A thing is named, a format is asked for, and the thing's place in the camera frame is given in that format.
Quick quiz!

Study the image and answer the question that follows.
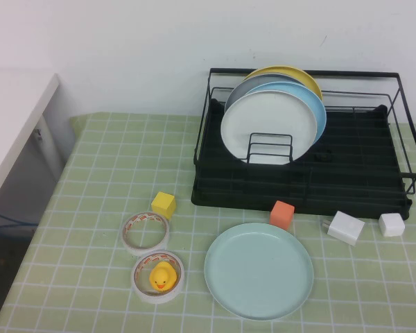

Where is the mint green plate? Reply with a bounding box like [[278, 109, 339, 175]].
[[203, 222, 315, 321]]

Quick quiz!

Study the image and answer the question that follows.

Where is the yellow plate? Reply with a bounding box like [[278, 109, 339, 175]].
[[244, 65, 323, 101]]

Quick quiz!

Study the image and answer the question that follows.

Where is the grey plate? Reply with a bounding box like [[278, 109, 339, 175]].
[[224, 74, 306, 112]]

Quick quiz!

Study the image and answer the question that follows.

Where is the blue floor cable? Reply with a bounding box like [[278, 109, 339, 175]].
[[0, 207, 40, 232]]

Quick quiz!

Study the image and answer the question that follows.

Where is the white side cabinet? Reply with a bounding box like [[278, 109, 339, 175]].
[[0, 72, 77, 213]]

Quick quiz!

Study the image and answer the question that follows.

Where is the white tape roll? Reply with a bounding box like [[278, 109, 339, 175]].
[[120, 211, 171, 257], [130, 251, 185, 305]]

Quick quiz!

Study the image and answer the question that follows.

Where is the yellow rubber duck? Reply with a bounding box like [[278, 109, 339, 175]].
[[148, 262, 178, 291]]

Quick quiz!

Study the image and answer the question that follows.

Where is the orange cube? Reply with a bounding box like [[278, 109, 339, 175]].
[[269, 200, 295, 232]]

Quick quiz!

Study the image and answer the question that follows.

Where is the yellow cube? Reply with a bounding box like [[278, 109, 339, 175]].
[[150, 191, 177, 220]]

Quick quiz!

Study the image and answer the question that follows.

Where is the light blue plate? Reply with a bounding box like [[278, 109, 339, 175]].
[[245, 81, 328, 146]]

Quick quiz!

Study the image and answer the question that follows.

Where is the white plate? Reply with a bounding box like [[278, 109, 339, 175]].
[[220, 89, 318, 168]]

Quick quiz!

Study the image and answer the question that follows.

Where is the white power adapter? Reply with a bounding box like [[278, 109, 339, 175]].
[[321, 210, 365, 247]]

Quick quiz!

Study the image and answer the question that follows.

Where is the green checked tablecloth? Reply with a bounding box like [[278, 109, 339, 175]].
[[0, 112, 416, 333]]

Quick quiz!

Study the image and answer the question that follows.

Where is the white cube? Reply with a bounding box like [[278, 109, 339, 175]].
[[378, 212, 406, 238]]

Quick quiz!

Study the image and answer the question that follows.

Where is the black wire dish rack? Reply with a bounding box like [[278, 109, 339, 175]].
[[190, 67, 416, 221]]

